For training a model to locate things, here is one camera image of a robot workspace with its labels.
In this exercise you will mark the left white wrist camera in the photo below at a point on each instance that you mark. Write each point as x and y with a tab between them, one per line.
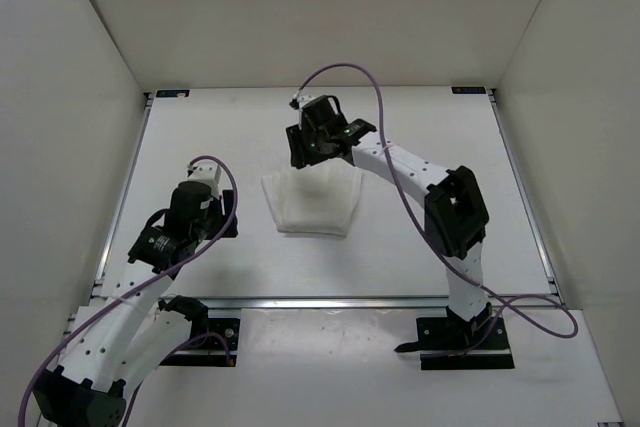
207	172

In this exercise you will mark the left aluminium table rail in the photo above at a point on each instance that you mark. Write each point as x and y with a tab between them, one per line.
113	226

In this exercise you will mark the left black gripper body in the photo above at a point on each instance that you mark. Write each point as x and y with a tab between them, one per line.
211	220

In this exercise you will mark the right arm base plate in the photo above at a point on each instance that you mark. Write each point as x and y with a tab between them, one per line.
441	346

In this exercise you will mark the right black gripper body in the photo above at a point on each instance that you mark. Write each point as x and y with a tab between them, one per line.
315	142

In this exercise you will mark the white skirt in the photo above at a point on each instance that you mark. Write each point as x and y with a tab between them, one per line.
313	201

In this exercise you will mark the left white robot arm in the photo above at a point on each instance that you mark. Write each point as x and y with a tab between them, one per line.
107	357

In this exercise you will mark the right aluminium table rail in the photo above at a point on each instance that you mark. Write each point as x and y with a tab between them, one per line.
533	224

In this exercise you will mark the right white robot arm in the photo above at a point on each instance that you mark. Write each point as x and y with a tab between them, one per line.
454	212

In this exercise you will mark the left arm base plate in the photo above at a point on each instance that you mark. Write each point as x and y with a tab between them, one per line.
212	345

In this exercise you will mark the left blue corner sticker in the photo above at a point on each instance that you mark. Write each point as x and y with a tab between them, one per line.
172	93

